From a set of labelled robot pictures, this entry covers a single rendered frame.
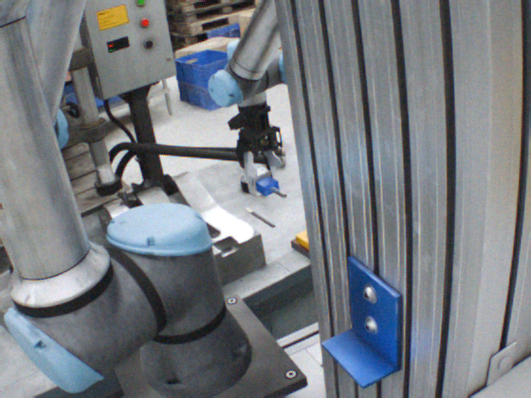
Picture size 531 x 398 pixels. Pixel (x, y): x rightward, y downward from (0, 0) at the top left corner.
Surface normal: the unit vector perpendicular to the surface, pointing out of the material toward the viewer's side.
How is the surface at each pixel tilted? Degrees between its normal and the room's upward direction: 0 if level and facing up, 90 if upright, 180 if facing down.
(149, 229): 7
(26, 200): 90
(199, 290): 92
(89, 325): 90
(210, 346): 72
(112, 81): 90
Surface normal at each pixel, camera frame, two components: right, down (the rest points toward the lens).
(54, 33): 0.36, 0.85
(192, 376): 0.07, 0.16
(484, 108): -0.89, 0.32
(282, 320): 0.54, 0.32
